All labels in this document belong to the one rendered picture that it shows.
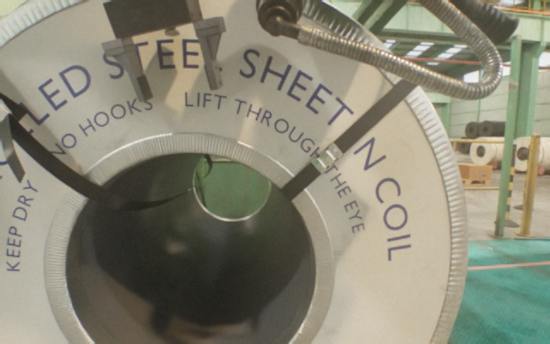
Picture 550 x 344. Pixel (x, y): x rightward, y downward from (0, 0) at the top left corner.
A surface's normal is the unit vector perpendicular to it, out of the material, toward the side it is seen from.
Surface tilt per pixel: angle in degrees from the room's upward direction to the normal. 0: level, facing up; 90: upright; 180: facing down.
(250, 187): 90
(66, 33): 90
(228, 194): 90
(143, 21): 114
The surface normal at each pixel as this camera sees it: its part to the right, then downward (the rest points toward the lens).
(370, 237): 0.08, 0.11
